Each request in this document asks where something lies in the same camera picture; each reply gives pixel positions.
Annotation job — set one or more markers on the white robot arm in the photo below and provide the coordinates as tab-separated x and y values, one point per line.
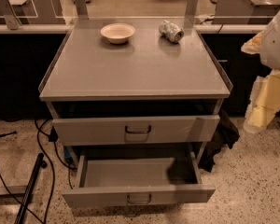
265	94

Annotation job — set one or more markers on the acrylic panel post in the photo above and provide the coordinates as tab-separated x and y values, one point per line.
191	7
9	15
81	8

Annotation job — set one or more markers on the grey drawer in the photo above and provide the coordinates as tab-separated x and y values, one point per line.
135	130
137	177

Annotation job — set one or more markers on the middle acrylic panel post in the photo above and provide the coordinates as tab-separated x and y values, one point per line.
81	8

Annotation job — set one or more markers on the grey top drawer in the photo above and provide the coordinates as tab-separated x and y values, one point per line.
135	130

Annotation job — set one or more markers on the background desk left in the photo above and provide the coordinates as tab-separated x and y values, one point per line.
37	11

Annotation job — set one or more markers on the grey drawer cabinet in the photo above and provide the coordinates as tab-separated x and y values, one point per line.
146	77

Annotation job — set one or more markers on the background desk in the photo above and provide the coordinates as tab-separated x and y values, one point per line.
245	11
37	11

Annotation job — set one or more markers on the right acrylic panel post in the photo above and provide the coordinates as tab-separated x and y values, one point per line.
191	7

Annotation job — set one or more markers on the left acrylic panel post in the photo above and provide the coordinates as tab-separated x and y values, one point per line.
9	15

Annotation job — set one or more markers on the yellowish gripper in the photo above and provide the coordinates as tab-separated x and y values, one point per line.
276	46

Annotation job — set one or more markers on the black tool on floor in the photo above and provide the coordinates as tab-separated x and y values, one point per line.
6	134

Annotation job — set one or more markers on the black metal bar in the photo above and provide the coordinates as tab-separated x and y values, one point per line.
27	197

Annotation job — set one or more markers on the background desk right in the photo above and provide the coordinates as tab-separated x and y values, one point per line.
245	11

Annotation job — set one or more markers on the white bowl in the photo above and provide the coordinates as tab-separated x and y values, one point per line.
118	33

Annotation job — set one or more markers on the crushed silver can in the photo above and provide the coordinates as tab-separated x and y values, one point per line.
171	31

